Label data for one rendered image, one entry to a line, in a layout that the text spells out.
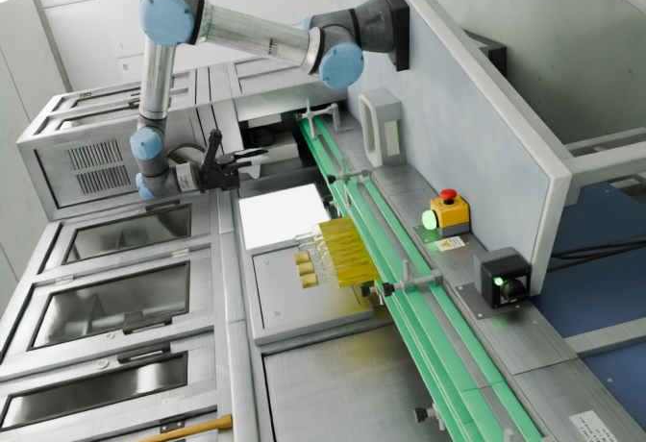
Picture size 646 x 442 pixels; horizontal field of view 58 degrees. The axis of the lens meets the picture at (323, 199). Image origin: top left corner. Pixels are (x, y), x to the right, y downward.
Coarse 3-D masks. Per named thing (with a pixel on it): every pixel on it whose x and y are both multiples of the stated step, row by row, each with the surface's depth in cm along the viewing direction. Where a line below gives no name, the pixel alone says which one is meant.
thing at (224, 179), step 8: (216, 160) 162; (224, 160) 161; (232, 160) 160; (192, 168) 159; (200, 168) 163; (216, 168) 160; (224, 168) 160; (200, 176) 161; (208, 176) 162; (216, 176) 162; (224, 176) 161; (232, 176) 162; (200, 184) 161; (208, 184) 162; (216, 184) 163; (224, 184) 162; (232, 184) 163; (200, 192) 163
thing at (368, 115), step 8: (360, 96) 185; (360, 104) 189; (368, 104) 177; (360, 112) 191; (368, 112) 191; (368, 120) 192; (376, 120) 176; (368, 128) 193; (376, 128) 176; (368, 136) 195; (376, 136) 178; (368, 144) 196; (376, 144) 179; (368, 152) 196; (376, 160) 190
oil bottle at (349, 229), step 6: (336, 228) 175; (342, 228) 174; (348, 228) 174; (354, 228) 173; (318, 234) 173; (324, 234) 172; (330, 234) 172; (336, 234) 171; (342, 234) 171; (318, 240) 171
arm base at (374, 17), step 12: (372, 0) 154; (384, 0) 153; (360, 12) 153; (372, 12) 152; (384, 12) 151; (360, 24) 152; (372, 24) 153; (384, 24) 151; (360, 36) 153; (372, 36) 153; (384, 36) 153; (360, 48) 157; (372, 48) 157; (384, 48) 156
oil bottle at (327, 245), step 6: (348, 234) 170; (354, 234) 170; (324, 240) 170; (330, 240) 169; (336, 240) 169; (342, 240) 168; (348, 240) 168; (354, 240) 167; (360, 240) 167; (318, 246) 168; (324, 246) 167; (330, 246) 166; (336, 246) 166; (342, 246) 166; (318, 252) 167; (324, 252) 166
